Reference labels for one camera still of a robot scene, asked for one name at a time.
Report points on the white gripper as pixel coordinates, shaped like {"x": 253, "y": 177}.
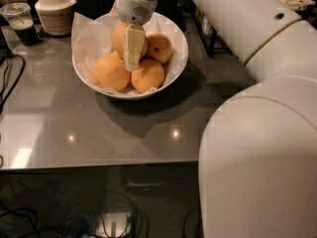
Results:
{"x": 135, "y": 8}

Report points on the orange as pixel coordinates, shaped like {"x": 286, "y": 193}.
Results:
{"x": 109, "y": 71}
{"x": 159, "y": 48}
{"x": 117, "y": 42}
{"x": 150, "y": 74}

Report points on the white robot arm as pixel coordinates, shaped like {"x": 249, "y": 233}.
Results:
{"x": 258, "y": 153}

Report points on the white ceramic bowl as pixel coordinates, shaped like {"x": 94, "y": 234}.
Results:
{"x": 178, "y": 50}

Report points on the white paper liner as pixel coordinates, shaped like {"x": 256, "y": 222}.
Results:
{"x": 86, "y": 40}

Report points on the dark cylinder container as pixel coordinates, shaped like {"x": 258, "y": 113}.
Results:
{"x": 172, "y": 10}

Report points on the stack of paper bowls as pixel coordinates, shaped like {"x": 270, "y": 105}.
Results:
{"x": 56, "y": 16}

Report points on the plastic cup with drink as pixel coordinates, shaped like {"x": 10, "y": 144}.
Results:
{"x": 18, "y": 15}

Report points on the black wire snack basket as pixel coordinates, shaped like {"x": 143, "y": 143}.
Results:
{"x": 212, "y": 42}

